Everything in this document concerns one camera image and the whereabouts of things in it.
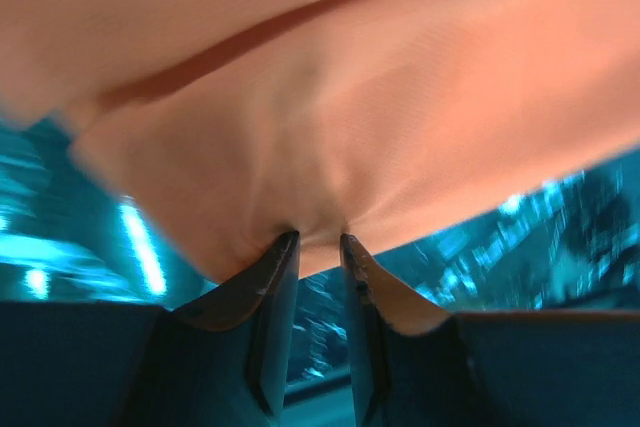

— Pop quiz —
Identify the orange t-shirt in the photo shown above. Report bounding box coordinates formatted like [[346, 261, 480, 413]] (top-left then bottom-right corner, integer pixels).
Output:
[[1, 0, 639, 281]]

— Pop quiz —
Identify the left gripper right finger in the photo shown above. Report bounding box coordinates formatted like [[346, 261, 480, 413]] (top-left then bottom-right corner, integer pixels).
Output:
[[340, 234, 480, 426]]

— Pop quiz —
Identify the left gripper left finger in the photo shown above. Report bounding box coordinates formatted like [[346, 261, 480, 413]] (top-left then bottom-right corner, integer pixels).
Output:
[[117, 232, 300, 426]]

